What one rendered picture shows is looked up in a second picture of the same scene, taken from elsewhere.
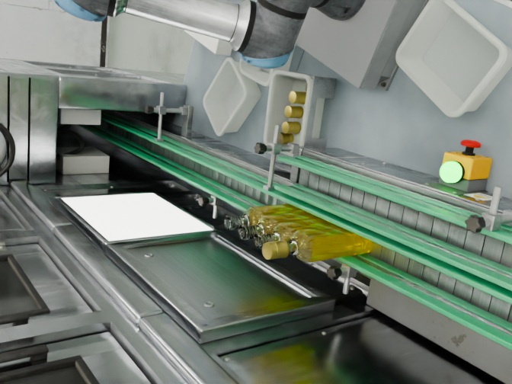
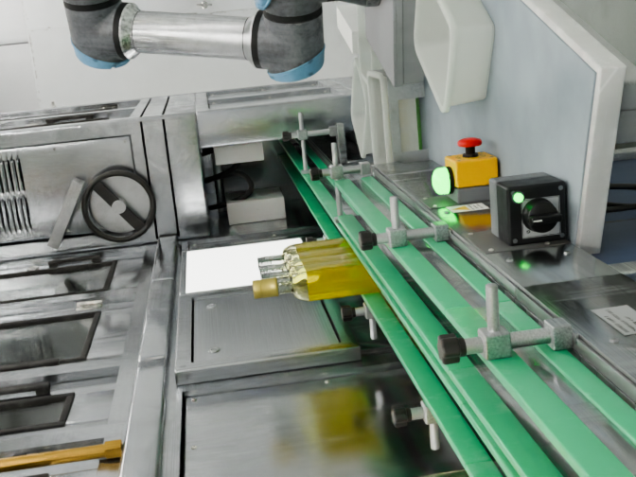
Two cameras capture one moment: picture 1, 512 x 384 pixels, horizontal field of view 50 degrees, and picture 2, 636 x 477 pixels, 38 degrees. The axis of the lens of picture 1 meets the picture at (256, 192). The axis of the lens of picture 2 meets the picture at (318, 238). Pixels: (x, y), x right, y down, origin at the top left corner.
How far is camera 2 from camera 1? 1.03 m
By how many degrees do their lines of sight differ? 30
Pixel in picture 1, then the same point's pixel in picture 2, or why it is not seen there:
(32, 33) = not seen: hidden behind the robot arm
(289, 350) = (267, 395)
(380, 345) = (379, 395)
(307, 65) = not seen: hidden behind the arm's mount
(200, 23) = (206, 48)
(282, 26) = (285, 34)
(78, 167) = (246, 214)
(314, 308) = (327, 355)
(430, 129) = (469, 127)
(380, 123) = (448, 123)
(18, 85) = (152, 130)
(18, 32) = not seen: hidden behind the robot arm
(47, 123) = (190, 167)
